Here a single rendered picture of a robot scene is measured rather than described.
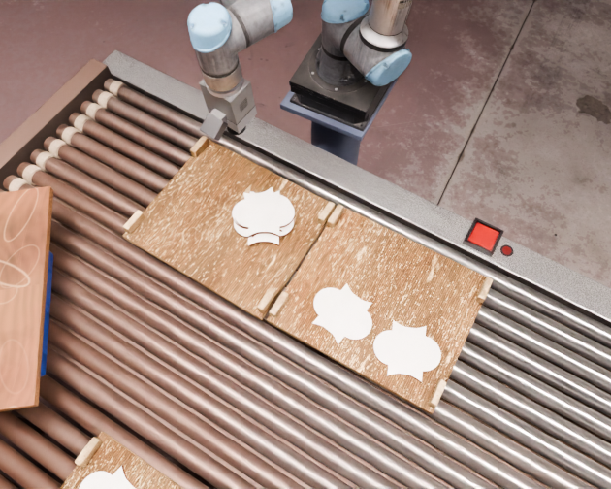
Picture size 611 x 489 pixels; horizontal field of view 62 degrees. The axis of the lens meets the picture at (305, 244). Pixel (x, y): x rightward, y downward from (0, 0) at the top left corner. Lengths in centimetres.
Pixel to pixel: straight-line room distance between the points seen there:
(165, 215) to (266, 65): 175
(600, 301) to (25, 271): 130
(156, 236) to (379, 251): 55
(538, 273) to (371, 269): 41
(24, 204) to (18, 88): 190
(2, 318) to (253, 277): 53
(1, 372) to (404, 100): 224
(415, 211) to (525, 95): 177
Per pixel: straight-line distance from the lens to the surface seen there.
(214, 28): 94
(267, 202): 126
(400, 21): 126
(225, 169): 137
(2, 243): 131
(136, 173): 144
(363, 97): 149
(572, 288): 137
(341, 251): 124
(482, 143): 273
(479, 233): 133
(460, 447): 118
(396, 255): 125
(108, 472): 117
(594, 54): 339
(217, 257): 124
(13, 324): 121
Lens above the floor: 205
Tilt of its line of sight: 64 degrees down
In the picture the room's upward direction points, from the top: straight up
